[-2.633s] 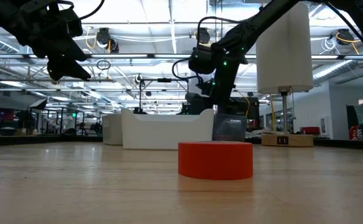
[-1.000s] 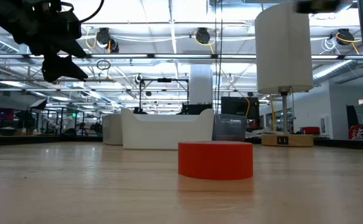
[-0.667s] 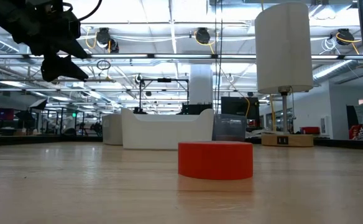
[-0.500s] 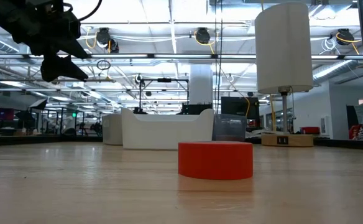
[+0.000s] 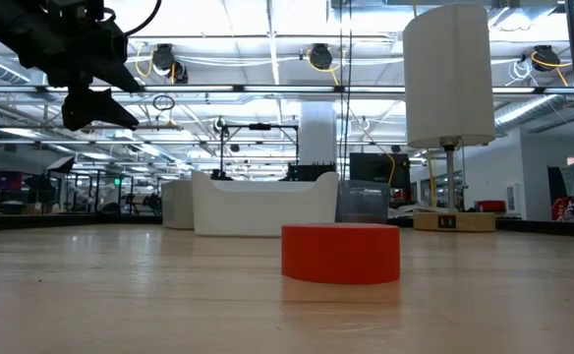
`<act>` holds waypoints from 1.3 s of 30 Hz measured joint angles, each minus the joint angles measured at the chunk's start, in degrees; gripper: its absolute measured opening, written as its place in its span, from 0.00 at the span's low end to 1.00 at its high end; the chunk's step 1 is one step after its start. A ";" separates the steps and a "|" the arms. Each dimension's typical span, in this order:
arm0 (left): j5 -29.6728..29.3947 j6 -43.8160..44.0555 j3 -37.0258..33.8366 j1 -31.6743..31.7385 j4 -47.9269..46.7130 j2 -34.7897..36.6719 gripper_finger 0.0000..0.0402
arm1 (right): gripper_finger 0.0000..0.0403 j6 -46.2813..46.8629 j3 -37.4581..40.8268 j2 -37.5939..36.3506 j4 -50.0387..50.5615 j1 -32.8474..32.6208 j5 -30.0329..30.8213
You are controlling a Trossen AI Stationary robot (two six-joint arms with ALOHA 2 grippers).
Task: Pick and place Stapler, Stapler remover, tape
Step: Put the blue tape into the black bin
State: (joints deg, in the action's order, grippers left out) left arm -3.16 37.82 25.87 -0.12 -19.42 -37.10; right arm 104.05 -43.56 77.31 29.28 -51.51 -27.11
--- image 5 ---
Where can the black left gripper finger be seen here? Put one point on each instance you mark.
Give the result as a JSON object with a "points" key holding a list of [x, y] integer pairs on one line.
{"points": [[90, 110], [117, 76]]}

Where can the red tape roll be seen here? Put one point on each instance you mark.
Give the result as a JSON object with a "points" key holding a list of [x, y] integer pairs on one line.
{"points": [[341, 253]]}

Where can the light grey plastic bin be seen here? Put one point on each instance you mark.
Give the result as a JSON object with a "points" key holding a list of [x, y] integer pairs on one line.
{"points": [[176, 204]]}

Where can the white plastic bin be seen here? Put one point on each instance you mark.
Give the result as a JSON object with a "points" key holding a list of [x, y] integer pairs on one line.
{"points": [[267, 206]]}

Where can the white building column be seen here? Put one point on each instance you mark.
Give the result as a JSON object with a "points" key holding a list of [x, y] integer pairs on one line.
{"points": [[318, 133]]}

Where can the black background machine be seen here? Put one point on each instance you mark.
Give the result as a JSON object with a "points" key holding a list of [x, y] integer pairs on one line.
{"points": [[311, 171]]}

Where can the dark translucent plastic bin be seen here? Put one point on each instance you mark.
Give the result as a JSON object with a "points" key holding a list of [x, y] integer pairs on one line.
{"points": [[363, 201]]}

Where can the black background monitor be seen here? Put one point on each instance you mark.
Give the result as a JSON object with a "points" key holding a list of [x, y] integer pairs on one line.
{"points": [[378, 169]]}

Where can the white shade table lamp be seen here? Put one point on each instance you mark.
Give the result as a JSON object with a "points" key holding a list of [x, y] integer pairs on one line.
{"points": [[449, 74]]}

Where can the red box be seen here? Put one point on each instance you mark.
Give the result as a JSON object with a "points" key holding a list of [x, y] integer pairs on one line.
{"points": [[489, 205]]}

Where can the black background gantry frame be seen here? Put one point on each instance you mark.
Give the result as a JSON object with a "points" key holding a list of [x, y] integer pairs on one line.
{"points": [[260, 127]]}

